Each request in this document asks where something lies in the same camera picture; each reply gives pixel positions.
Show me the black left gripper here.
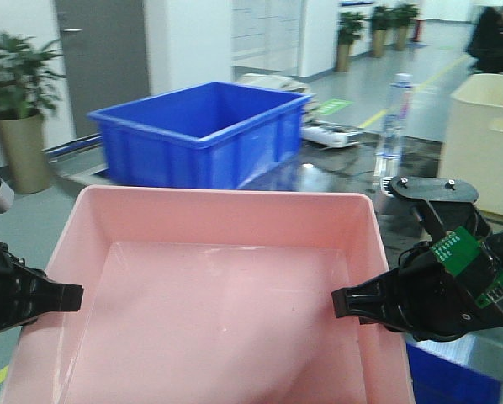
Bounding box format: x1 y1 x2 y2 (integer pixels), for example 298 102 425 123
0 242 84 332

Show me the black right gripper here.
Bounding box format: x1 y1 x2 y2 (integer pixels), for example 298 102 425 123
331 230 503 341

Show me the pink plastic bin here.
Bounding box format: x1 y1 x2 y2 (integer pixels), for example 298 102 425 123
0 186 414 403

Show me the cream plastic bin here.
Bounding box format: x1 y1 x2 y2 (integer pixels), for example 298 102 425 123
439 73 503 215

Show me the green circuit board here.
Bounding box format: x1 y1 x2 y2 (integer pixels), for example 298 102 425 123
431 226 503 309

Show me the blue ribbed crate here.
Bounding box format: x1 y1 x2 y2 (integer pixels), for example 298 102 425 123
406 343 503 404

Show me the clear water bottle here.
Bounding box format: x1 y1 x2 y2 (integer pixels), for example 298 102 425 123
374 72 413 178

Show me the white handheld controller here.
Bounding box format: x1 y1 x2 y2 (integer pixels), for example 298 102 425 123
301 122 362 149

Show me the potted plant in tan pot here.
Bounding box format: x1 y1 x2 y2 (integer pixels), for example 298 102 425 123
0 32 65 194

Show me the large blue plastic crate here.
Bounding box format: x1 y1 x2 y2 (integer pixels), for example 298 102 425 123
87 82 310 189

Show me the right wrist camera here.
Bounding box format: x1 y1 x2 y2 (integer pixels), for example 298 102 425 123
373 176 479 215

